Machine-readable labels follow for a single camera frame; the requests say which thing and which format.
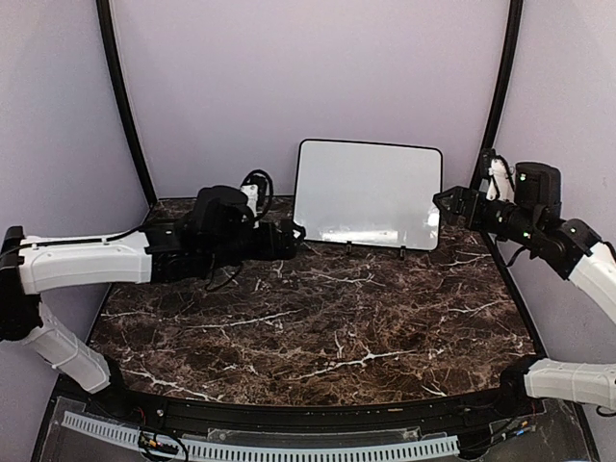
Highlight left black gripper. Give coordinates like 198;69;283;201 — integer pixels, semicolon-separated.
204;218;305;271

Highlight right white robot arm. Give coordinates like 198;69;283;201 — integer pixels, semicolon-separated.
433;162;615;418

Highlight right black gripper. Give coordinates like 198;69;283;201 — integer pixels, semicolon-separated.
433;185;541;247

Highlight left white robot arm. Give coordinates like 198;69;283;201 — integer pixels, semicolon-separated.
1;185;306;420

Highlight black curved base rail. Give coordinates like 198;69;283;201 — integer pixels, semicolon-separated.
86;374;574;439

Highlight grey slotted cable duct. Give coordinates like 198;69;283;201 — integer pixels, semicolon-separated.
62;411;460;461

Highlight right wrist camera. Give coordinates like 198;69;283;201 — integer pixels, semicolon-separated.
479;148;515;202

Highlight white whiteboard black frame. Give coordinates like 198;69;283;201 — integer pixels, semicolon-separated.
293;139;443;251

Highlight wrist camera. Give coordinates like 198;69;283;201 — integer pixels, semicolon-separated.
479;148;515;202
241;169;274;220

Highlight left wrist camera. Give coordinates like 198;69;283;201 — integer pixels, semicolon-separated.
241;169;274;220

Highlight right black frame post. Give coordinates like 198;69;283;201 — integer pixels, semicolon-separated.
471;0;524;187

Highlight black frame post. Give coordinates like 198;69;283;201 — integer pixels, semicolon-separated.
471;0;524;187
95;0;158;207

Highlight left black frame post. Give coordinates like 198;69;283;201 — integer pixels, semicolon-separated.
95;0;158;207

